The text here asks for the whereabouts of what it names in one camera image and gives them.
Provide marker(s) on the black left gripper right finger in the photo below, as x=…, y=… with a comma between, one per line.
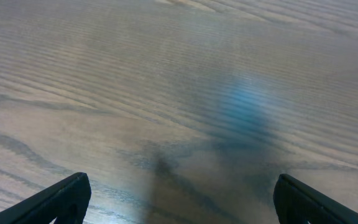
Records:
x=298, y=203

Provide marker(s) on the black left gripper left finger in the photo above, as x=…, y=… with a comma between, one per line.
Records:
x=64, y=202

